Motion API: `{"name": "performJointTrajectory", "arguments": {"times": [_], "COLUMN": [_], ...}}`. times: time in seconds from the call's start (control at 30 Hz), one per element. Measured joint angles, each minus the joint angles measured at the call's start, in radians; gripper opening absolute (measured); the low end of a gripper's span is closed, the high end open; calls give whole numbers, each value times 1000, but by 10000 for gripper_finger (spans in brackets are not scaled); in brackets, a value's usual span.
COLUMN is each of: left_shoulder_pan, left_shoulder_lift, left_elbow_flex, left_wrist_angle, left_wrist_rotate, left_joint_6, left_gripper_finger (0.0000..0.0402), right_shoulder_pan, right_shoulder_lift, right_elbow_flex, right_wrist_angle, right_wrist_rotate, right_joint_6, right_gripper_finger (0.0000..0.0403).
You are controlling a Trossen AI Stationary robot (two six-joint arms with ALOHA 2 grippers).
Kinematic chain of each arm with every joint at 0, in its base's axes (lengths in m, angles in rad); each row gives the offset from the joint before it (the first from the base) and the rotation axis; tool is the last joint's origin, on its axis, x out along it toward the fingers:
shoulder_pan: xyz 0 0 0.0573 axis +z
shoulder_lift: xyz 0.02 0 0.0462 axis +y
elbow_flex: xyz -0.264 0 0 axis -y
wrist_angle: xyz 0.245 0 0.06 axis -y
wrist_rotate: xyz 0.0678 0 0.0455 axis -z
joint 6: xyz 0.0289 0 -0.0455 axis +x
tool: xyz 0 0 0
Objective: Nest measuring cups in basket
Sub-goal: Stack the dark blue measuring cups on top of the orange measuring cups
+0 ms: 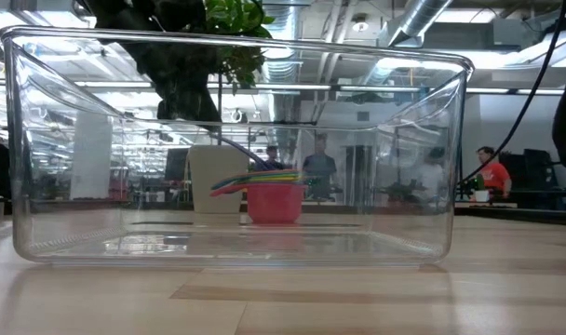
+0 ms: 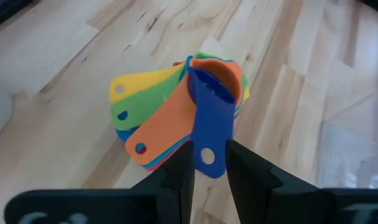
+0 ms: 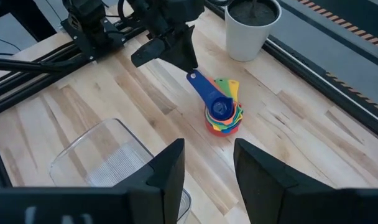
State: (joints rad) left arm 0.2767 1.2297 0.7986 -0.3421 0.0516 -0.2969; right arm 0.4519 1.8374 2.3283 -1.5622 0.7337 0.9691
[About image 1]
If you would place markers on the red measuring cup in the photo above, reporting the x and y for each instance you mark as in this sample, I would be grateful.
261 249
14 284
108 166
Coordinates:
273 205

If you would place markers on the green measuring cup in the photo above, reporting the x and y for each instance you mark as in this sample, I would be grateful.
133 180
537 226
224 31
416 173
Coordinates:
246 178

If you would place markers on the clear plastic basket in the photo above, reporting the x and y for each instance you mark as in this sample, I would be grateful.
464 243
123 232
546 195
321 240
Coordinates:
78 223

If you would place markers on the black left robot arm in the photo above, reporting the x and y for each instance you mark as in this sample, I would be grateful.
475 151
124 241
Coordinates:
180 70

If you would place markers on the white plant pot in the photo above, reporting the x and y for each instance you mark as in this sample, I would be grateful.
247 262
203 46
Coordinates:
218 181

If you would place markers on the small plant in white pot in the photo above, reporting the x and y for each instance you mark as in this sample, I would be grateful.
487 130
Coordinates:
481 193

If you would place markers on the black equipment on bench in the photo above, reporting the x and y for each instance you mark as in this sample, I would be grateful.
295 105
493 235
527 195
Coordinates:
534 167

